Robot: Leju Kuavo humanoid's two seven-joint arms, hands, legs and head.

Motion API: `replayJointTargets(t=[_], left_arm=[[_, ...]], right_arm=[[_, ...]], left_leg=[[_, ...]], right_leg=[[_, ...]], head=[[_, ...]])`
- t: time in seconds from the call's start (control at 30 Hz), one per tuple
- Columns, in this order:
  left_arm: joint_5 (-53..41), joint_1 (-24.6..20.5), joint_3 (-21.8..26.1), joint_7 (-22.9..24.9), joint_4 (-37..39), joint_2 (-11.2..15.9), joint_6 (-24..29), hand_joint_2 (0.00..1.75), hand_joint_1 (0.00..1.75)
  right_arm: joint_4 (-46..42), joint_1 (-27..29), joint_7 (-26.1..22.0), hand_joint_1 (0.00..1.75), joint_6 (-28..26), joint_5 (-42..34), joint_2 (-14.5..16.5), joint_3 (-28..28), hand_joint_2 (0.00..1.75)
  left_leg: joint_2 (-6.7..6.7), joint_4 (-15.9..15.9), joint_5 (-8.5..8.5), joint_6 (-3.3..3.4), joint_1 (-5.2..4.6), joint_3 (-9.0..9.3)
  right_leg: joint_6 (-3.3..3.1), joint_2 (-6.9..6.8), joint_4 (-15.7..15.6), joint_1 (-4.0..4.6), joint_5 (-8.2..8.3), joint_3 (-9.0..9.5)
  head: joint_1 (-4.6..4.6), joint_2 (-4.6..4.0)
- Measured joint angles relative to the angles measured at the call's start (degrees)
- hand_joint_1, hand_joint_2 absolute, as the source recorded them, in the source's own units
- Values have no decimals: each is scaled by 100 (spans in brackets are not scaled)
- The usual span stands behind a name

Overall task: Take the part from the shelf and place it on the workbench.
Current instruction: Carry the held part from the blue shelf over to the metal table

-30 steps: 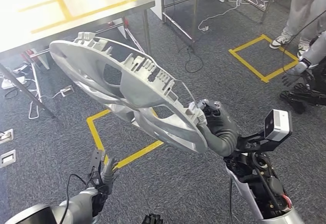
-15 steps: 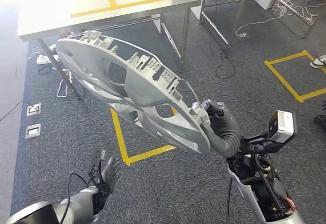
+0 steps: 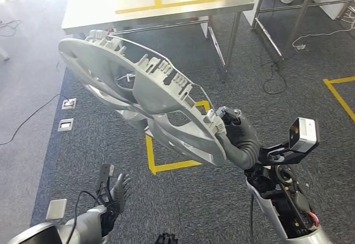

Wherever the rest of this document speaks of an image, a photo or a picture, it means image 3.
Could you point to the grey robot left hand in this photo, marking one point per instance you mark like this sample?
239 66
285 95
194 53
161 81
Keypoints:
119 196

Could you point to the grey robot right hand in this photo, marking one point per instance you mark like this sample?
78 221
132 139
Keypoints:
241 128

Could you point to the silver plastic wheel hubcap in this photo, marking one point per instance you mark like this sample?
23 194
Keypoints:
155 95

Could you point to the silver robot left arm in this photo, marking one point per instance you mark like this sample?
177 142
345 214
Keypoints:
83 225

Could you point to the stainless steel workbench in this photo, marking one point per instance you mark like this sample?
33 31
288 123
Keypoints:
91 7

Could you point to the yellow floor tape square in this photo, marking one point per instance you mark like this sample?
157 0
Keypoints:
149 158

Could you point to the steel floor socket box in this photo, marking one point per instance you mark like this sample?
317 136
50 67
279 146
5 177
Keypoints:
66 124
56 209
69 104

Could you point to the yellow floor tape marking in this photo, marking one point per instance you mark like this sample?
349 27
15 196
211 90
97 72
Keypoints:
338 97

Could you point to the white table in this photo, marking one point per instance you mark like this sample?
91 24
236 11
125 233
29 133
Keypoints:
3 53

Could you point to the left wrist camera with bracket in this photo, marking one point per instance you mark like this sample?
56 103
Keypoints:
103 178

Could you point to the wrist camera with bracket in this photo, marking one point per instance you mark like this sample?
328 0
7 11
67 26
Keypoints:
103 178
305 134

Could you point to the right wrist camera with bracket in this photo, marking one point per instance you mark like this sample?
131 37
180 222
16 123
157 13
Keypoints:
305 134

